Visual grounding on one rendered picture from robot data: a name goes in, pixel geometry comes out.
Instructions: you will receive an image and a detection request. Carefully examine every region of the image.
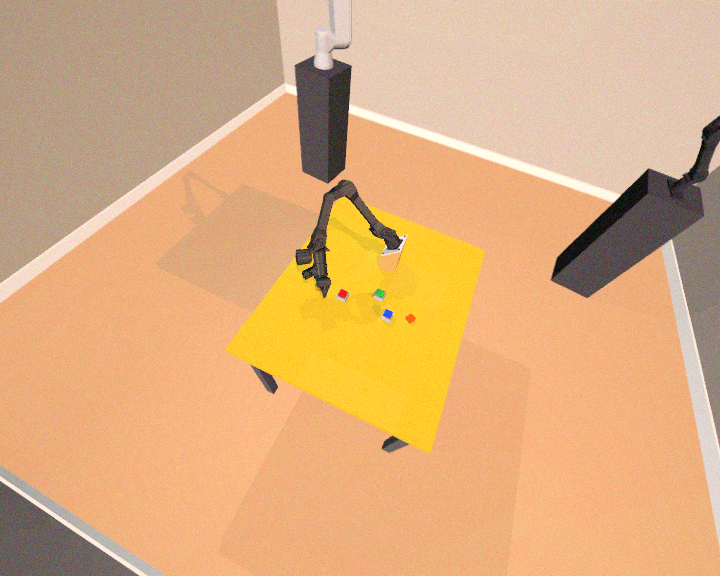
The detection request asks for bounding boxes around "red button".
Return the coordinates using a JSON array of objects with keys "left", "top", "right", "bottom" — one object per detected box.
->
[{"left": 336, "top": 288, "right": 350, "bottom": 303}]

